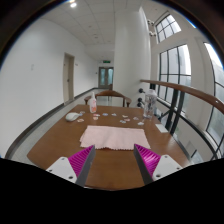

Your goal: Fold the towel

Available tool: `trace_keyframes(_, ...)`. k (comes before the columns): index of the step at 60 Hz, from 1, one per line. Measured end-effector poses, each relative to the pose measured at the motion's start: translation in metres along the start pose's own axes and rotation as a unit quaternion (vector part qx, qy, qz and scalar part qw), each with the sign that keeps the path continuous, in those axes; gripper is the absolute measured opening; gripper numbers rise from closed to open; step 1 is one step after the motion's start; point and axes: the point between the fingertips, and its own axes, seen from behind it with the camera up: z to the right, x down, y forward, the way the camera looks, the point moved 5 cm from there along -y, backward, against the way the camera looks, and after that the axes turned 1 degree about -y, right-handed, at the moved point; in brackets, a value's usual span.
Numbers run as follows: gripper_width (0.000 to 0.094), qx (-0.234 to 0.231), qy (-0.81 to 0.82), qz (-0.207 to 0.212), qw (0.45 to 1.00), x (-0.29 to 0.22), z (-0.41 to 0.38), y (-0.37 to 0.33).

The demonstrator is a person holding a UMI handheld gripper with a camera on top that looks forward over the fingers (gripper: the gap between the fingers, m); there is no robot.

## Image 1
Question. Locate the wooden handrail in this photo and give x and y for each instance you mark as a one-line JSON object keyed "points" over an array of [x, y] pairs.
{"points": [[212, 100]]}

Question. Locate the side door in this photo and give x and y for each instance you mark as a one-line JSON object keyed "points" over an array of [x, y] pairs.
{"points": [[68, 73]]}

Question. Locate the green exit sign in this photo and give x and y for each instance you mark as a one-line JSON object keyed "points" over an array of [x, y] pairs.
{"points": [[106, 61]]}

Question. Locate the white spray bottle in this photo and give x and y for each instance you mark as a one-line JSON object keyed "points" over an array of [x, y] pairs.
{"points": [[93, 103]]}

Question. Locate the double glass door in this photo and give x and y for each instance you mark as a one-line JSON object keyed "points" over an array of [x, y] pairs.
{"points": [[105, 79]]}

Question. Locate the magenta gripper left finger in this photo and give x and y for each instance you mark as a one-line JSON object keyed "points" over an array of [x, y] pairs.
{"points": [[76, 167]]}

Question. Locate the clear plastic water bottle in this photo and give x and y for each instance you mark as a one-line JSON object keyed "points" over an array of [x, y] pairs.
{"points": [[150, 103]]}

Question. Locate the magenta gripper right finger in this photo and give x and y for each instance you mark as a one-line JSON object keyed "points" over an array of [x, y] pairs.
{"points": [[153, 166]]}

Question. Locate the pink towel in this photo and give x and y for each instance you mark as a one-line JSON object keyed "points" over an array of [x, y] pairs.
{"points": [[115, 138]]}

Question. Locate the wooden chair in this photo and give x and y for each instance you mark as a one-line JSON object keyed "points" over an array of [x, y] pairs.
{"points": [[111, 93]]}

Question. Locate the white computer mouse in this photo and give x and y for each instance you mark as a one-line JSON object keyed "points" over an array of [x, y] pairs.
{"points": [[72, 116]]}

